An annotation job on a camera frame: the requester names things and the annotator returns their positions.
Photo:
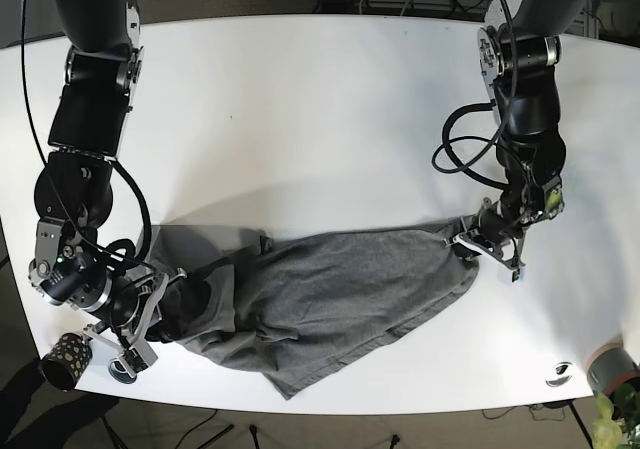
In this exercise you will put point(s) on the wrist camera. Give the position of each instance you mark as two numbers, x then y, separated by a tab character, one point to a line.
135	360
516	276

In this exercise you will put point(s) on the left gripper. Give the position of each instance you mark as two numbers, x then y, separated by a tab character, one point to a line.
489	233

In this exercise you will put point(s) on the right silver table grommet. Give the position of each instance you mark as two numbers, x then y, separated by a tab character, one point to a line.
560	374

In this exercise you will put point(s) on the grey plant pot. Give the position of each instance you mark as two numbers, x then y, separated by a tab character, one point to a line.
609	367

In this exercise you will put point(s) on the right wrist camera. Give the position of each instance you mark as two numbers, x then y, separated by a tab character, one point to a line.
135	360

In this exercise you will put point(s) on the grey T-shirt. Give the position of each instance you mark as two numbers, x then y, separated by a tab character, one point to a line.
297	311

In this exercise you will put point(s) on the silver table grommet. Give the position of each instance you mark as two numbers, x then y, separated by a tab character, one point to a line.
119	373
560	374

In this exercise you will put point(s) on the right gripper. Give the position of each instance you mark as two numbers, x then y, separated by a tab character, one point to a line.
128	312

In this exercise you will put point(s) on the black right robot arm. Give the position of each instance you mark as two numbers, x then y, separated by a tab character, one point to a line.
73	193

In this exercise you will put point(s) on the left silver table grommet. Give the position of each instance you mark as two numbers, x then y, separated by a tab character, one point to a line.
119	373

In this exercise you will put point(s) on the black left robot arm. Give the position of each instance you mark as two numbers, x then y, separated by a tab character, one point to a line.
519	48

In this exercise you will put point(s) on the green plant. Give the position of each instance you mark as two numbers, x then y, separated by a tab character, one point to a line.
617	425

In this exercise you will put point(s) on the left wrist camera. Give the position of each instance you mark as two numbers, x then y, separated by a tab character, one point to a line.
516	276

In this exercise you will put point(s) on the black gold spotted cup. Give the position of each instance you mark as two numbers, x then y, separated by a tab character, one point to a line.
66	362

